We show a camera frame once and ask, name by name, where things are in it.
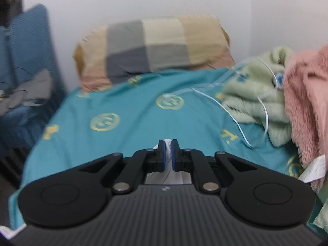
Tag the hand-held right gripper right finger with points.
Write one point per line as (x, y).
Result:
(175, 158)

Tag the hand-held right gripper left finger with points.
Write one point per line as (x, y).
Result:
(161, 158)

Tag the white shirt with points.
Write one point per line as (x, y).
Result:
(168, 147)

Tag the teal printed bed sheet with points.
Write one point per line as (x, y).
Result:
(128, 102)

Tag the green fleece blanket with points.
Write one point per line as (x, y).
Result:
(251, 94)

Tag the checkered pillow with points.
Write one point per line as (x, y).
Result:
(153, 46)

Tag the pink fleece blanket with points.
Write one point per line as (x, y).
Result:
(307, 102)

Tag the grey cloth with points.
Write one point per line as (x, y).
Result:
(30, 92)

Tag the blue garment on chair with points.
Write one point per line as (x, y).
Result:
(25, 43)

